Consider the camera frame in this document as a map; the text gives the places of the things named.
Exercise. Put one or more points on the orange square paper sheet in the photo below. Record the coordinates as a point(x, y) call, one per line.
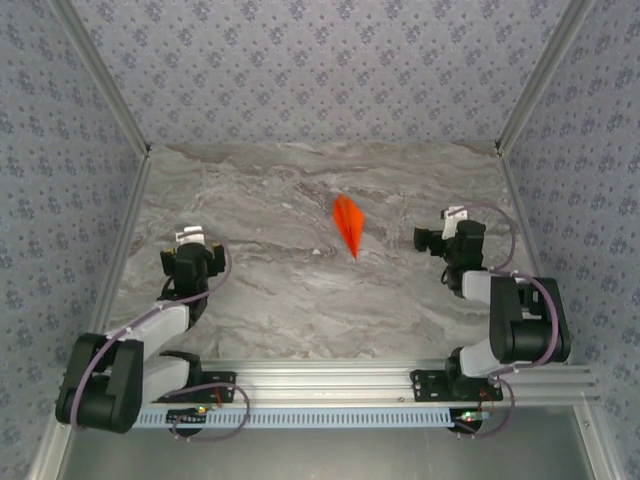
point(350, 222)

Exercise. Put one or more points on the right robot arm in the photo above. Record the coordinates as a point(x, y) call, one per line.
point(520, 325)

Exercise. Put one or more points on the grey metal sheet panel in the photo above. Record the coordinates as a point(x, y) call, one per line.
point(325, 457)

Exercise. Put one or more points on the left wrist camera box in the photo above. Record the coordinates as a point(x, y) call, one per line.
point(192, 260)

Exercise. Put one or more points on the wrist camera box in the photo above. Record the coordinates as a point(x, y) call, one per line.
point(192, 260)
point(467, 245)

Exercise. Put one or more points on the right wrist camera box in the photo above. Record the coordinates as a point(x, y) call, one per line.
point(467, 245)

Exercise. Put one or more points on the aluminium table side rail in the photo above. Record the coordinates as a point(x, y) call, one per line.
point(529, 250)
point(120, 250)

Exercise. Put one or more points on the long aluminium base rail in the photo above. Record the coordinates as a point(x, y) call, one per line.
point(325, 382)

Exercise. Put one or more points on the aluminium frame post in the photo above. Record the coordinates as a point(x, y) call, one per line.
point(541, 75)
point(104, 75)

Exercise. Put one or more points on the short aluminium frame rail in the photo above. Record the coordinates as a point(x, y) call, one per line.
point(595, 445)
point(47, 455)

